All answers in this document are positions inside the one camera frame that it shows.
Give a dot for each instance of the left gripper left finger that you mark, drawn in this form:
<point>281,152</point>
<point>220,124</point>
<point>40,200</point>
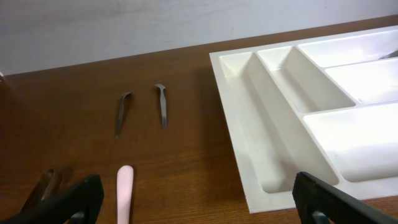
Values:
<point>80,203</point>

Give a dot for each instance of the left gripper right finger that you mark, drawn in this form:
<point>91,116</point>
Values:
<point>319,202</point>

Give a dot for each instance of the steel spoon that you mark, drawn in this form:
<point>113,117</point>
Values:
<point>390,55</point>

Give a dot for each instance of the white plastic cutlery tray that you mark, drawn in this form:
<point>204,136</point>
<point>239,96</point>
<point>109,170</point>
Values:
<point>325,105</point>

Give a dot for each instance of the small steel teaspoon left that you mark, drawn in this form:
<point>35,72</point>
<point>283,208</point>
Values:
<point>121,109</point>

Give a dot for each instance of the small steel teaspoon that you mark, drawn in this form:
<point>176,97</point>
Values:
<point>163,105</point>
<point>121,109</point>

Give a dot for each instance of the small steel teaspoon right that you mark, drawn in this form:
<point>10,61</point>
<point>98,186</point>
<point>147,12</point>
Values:
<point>163,105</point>

